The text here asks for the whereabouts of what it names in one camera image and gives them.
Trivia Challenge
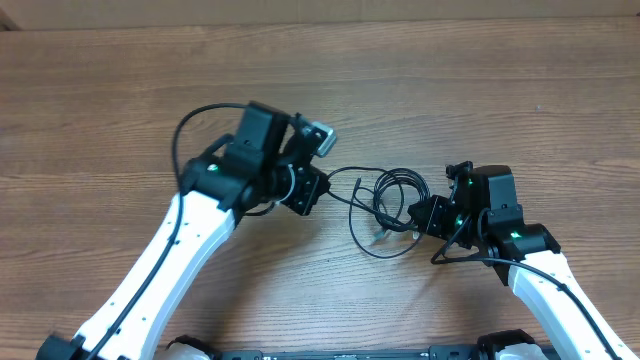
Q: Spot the black USB cable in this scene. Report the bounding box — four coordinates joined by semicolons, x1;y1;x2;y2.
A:
325;165;432;260

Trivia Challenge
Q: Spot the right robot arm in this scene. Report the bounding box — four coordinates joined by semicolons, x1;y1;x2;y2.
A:
408;162;636;359

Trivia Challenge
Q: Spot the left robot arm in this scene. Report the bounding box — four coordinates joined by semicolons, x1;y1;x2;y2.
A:
37;102;337;359

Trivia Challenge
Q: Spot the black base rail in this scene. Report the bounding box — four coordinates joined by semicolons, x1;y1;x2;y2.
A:
164;328;556;360

